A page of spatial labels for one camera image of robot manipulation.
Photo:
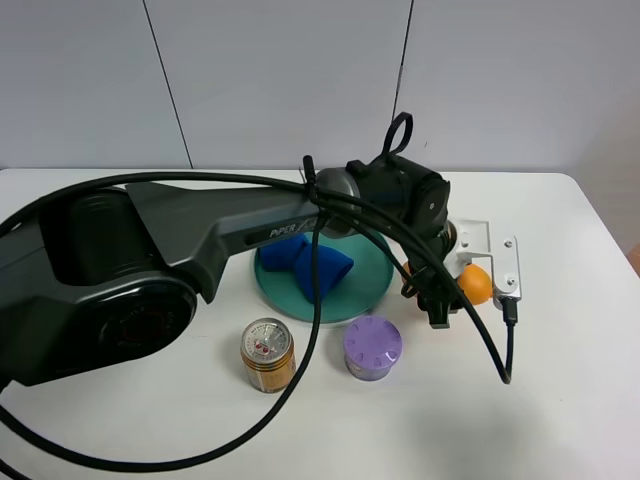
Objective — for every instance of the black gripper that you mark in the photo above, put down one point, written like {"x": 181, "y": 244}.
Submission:
{"x": 434, "y": 295}

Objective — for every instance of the rainbow speckled ball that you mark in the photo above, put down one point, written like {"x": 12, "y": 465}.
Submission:
{"x": 475, "y": 281}

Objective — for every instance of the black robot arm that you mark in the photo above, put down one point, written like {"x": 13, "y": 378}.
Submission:
{"x": 110, "y": 270}

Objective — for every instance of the purple lidded jar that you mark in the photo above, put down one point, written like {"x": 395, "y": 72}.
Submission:
{"x": 372, "y": 345}

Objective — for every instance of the teal round plate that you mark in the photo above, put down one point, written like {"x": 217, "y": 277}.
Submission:
{"x": 360, "y": 290}

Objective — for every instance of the blue cloth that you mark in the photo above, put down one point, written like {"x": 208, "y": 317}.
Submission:
{"x": 321, "y": 273}

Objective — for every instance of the gold beverage can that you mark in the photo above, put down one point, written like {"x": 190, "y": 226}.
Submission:
{"x": 268, "y": 354}

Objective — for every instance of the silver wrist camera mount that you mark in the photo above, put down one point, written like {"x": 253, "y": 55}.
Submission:
{"x": 494, "y": 251}

